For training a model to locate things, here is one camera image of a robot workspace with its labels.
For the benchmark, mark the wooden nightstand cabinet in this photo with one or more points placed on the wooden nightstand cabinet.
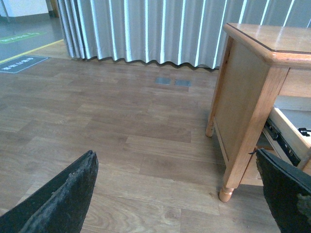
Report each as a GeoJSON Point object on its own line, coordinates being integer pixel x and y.
{"type": "Point", "coordinates": [259, 63]}

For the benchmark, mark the metal floor socket cover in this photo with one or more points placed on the metal floor socket cover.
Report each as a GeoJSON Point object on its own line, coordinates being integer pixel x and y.
{"type": "Point", "coordinates": [163, 81]}
{"type": "Point", "coordinates": [184, 83]}

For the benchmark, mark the white wall cabinet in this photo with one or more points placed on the white wall cabinet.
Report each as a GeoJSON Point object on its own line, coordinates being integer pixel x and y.
{"type": "Point", "coordinates": [25, 11]}

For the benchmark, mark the wooden drawer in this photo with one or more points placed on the wooden drawer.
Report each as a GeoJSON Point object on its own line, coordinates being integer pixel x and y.
{"type": "Point", "coordinates": [289, 114]}

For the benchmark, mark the grey pleated curtain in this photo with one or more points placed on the grey pleated curtain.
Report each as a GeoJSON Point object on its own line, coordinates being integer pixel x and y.
{"type": "Point", "coordinates": [177, 31]}

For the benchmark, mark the blue floor sign sticker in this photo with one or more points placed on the blue floor sign sticker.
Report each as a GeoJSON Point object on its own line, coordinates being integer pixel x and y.
{"type": "Point", "coordinates": [21, 63]}

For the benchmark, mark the green floor sign sticker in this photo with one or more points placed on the green floor sign sticker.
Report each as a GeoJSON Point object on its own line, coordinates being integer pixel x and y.
{"type": "Point", "coordinates": [15, 38]}

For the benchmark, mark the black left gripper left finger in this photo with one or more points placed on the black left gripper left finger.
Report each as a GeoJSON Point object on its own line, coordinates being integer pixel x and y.
{"type": "Point", "coordinates": [61, 205]}

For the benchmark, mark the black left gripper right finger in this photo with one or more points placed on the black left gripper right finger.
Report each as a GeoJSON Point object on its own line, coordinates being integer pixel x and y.
{"type": "Point", "coordinates": [287, 191]}

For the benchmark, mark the black drawer slide rail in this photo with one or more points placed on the black drawer slide rail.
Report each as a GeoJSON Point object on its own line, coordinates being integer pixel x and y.
{"type": "Point", "coordinates": [275, 134]}

